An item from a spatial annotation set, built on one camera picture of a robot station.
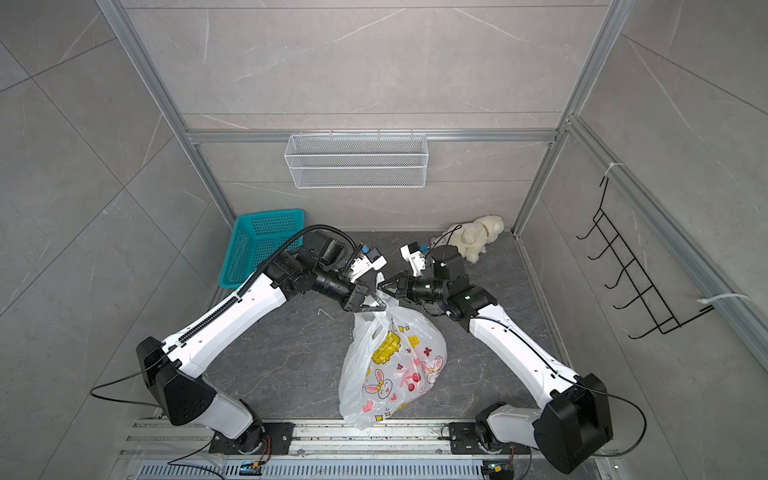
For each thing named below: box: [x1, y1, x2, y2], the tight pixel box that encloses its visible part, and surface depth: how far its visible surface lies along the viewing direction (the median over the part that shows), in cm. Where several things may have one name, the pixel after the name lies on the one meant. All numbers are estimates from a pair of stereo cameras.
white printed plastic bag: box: [338, 273, 448, 429], surface depth 78 cm
